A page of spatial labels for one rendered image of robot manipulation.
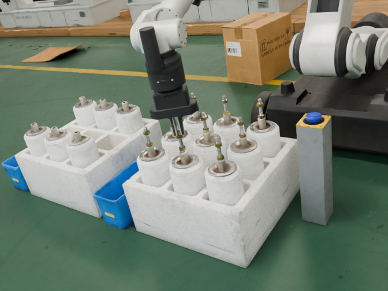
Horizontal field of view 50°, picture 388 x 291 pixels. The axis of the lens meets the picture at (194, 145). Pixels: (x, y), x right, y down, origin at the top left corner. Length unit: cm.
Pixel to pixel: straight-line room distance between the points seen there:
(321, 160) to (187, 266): 46
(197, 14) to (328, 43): 232
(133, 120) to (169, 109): 51
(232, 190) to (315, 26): 55
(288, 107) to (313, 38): 31
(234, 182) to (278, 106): 54
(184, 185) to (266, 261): 30
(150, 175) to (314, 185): 45
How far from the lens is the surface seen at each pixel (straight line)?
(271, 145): 122
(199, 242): 117
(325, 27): 129
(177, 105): 102
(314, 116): 109
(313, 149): 111
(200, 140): 121
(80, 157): 139
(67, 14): 458
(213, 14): 341
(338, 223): 126
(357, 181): 142
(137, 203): 124
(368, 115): 142
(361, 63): 135
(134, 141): 149
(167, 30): 95
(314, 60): 128
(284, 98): 152
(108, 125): 161
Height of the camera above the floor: 81
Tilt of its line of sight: 28 degrees down
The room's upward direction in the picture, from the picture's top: 11 degrees counter-clockwise
